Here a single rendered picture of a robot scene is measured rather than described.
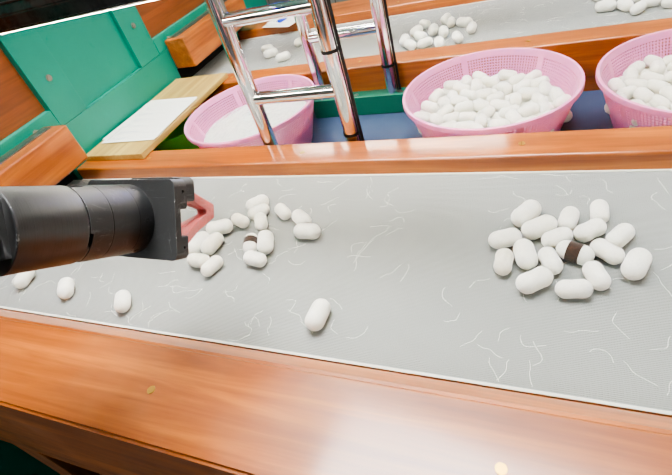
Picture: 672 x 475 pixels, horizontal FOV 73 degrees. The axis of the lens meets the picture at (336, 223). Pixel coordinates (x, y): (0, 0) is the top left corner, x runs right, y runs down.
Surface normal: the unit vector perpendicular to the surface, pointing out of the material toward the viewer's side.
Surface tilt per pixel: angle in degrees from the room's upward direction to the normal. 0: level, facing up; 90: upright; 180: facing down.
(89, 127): 90
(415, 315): 0
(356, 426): 0
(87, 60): 90
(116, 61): 90
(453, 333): 0
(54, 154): 90
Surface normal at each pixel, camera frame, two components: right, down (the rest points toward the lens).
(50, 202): 0.72, -0.56
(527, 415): -0.25, -0.74
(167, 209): -0.44, 0.09
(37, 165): 0.92, 0.03
